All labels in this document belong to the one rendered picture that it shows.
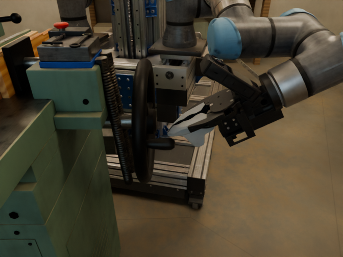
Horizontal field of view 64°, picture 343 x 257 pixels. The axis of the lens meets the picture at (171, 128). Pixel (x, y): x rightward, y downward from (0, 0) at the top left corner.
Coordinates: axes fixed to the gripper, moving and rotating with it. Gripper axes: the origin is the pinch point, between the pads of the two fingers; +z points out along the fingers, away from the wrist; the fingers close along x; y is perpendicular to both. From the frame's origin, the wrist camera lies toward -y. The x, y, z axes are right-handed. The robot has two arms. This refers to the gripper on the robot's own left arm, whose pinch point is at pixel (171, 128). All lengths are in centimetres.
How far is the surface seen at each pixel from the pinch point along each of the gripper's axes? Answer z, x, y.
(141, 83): 1.0, 3.2, -9.8
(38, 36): 21.9, 21.9, -26.7
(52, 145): 22.1, -1.4, -9.0
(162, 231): 47, 41, 72
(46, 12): 160, 337, -55
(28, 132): 18.6, -7.4, -15.1
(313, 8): -148, 355, 120
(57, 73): 13.6, 3.7, -19.3
